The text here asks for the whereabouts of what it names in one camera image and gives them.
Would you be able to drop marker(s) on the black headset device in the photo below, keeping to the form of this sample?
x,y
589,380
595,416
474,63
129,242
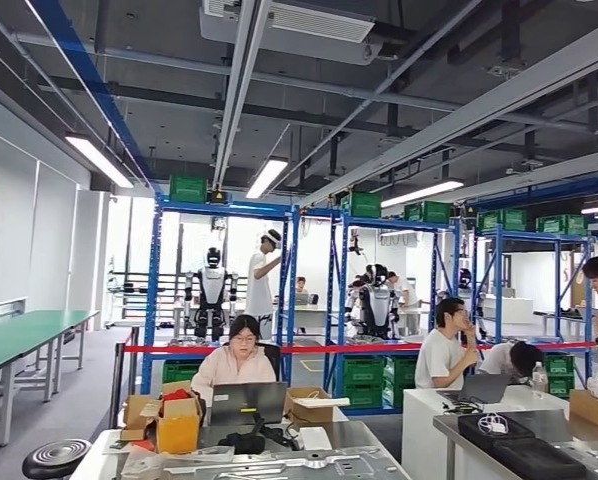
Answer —
x,y
249,442

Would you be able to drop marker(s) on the black round stool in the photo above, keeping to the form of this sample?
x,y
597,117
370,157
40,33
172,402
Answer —
x,y
54,457

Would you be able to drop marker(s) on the dark open laptop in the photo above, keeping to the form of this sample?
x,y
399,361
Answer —
x,y
249,404

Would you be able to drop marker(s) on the grey open laptop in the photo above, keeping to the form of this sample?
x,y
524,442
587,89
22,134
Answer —
x,y
482,387

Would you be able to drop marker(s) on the red cloth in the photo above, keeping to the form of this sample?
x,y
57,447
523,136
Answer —
x,y
174,401

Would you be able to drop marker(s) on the white roller blind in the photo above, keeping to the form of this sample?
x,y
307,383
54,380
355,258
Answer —
x,y
54,245
9,218

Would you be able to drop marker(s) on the small grey laptop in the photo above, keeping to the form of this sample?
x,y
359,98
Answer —
x,y
301,299

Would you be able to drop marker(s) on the silver stamped metal sheet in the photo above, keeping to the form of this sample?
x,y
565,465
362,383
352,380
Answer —
x,y
303,467

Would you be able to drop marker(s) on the grey low workbench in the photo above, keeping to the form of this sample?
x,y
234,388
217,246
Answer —
x,y
559,316

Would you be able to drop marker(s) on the steel top table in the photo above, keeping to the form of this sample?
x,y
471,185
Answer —
x,y
554,424

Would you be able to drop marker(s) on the short red barrier belt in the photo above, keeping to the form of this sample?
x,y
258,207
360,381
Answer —
x,y
128,339

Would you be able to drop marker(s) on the black soft case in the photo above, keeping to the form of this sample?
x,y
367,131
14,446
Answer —
x,y
539,460
519,430

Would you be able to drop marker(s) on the green plastic crate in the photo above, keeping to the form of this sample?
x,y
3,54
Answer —
x,y
402,370
362,205
562,386
559,366
188,189
179,372
514,220
436,212
550,225
363,371
413,212
489,220
396,394
577,225
363,396

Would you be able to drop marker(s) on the white cabinet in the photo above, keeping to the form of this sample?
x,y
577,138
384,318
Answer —
x,y
509,310

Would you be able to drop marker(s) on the grey stanchion post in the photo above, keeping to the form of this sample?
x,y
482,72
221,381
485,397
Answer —
x,y
134,364
116,384

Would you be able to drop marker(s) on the grey double ceiling rail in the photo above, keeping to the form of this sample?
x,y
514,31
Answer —
x,y
236,99

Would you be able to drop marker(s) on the closed cardboard box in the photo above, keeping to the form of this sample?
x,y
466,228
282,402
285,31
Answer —
x,y
594,411

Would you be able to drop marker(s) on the white flat packet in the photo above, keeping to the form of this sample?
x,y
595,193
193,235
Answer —
x,y
324,401

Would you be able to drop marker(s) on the blue ceiling beam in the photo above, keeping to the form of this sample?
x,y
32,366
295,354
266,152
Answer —
x,y
89,79

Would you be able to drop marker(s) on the white office desk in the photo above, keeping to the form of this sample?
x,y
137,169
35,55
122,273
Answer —
x,y
309,314

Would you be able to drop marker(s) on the white black humanoid robot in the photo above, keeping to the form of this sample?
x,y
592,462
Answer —
x,y
376,305
211,285

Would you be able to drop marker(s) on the dark humanoid robot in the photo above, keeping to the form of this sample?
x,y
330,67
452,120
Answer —
x,y
465,278

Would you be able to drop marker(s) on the black hoist trolley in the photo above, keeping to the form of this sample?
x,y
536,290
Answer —
x,y
217,196

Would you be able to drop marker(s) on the dark window railing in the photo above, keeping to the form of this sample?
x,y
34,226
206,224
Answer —
x,y
129,288

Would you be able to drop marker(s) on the white desk with steel top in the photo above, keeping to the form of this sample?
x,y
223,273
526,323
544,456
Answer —
x,y
359,434

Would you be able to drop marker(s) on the blue steel shelf rack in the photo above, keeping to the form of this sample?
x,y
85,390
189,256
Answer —
x,y
498,278
341,298
151,298

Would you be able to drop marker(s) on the long red barrier belt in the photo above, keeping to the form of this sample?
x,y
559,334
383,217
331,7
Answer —
x,y
329,348

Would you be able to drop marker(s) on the clear water bottle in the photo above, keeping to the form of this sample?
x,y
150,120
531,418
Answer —
x,y
540,383

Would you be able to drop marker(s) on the shallow open cardboard box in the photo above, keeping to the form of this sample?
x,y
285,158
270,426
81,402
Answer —
x,y
303,414

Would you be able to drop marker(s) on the rack light strip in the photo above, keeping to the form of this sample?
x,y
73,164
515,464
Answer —
x,y
396,233

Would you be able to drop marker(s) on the green top long workbench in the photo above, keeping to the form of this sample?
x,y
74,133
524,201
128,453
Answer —
x,y
29,331

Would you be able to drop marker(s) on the grey window rail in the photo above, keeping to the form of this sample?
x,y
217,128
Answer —
x,y
4,308

